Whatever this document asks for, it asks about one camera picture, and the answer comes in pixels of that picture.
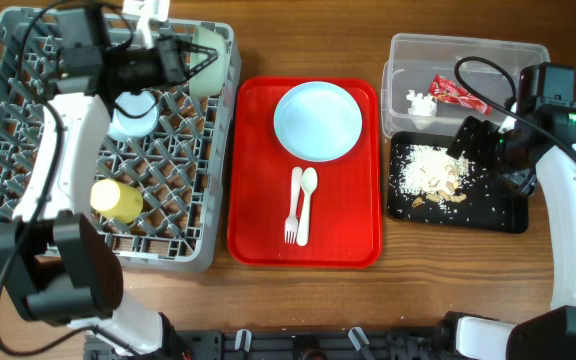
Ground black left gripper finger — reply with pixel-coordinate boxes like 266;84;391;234
181;51;218;82
176;40;218;56

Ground light blue small bowl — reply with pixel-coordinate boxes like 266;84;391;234
107;91;159;142

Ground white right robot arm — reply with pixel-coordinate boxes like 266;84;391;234
442;62;576;359

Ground black waste tray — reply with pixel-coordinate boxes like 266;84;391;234
387;132;529;234

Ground white napkin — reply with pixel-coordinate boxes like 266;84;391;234
406;90;437;117

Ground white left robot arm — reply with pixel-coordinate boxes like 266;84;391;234
0;1;227;359

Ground white plastic spoon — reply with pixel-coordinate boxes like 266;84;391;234
297;167;318;246

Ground white plastic fork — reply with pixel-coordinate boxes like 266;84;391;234
284;167;303;244

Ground rice and food scraps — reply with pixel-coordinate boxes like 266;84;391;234
396;144;470;207

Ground clear plastic waste bin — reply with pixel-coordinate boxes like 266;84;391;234
381;33;550;138

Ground light blue plate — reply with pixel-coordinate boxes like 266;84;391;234
273;81;363;163

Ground green bowl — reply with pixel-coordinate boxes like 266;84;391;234
187;24;229;98

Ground grey plastic dishwasher rack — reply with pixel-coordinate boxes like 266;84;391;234
0;7;241;272

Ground red snack wrapper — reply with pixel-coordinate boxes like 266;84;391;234
428;74;492;115

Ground yellow plastic cup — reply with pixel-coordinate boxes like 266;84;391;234
90;179;143;224

